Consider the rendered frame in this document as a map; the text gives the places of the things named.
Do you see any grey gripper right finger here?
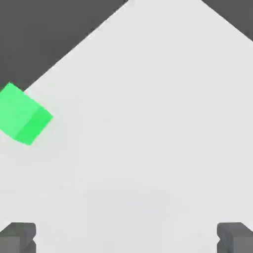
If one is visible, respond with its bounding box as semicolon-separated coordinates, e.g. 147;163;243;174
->
216;221;253;253

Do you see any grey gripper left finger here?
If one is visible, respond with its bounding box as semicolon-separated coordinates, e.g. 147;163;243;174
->
0;222;37;253

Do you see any small green cube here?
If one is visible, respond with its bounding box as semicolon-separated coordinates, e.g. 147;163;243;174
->
0;82;54;146

